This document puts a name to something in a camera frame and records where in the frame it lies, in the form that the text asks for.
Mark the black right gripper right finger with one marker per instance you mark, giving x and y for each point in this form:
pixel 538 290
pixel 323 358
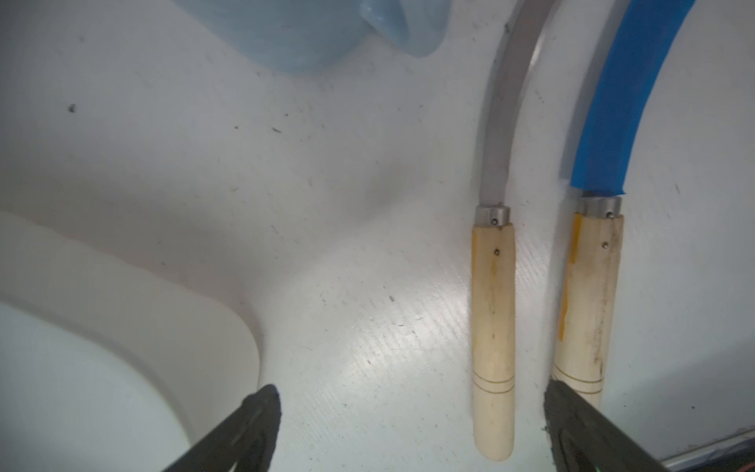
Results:
pixel 583 439

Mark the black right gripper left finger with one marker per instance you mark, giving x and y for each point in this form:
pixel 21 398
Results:
pixel 244 441

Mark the white plastic storage box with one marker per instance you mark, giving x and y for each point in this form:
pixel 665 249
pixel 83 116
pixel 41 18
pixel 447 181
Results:
pixel 105 366

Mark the light blue mug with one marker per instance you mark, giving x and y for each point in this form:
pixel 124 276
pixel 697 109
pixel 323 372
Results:
pixel 305 36

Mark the blue blade sickle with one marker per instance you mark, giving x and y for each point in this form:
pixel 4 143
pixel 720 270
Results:
pixel 634 61

